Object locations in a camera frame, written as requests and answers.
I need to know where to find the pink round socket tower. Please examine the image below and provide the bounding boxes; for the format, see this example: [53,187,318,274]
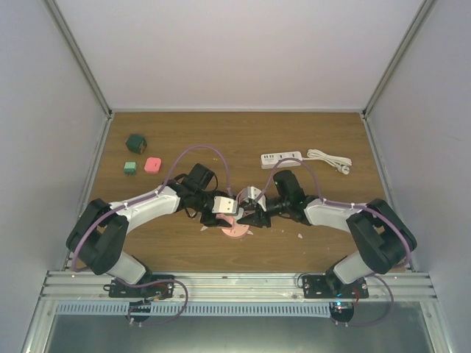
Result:
[221,215,249,239]

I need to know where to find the white power strip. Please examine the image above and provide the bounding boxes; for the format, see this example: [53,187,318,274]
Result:
[260,151,302,169]

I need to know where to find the red pink charger plug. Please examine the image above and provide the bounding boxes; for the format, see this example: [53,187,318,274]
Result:
[144,157,162,174]

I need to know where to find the light green plug adapter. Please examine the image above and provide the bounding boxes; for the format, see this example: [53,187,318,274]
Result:
[124,161,137,175]

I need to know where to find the white power cord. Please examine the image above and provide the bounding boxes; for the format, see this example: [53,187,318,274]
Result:
[301,148,353,176]

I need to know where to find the dark green cube plug adapter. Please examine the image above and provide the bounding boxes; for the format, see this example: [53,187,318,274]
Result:
[126,134,148,154]

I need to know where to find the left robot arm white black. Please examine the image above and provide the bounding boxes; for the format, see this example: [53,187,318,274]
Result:
[66,163,233,297]

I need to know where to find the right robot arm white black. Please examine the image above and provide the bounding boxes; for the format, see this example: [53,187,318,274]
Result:
[236,171,417,298]

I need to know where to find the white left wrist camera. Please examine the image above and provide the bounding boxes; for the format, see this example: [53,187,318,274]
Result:
[212,196,238,215]

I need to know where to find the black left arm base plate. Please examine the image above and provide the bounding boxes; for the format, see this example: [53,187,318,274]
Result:
[103,274,175,300]

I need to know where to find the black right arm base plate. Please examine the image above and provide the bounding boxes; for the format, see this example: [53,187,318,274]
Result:
[296,273,369,299]

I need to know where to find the slotted grey cable duct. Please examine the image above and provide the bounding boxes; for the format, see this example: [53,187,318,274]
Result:
[56,301,330,318]

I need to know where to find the aluminium front rail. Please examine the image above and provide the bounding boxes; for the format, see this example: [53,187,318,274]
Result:
[40,271,437,302]

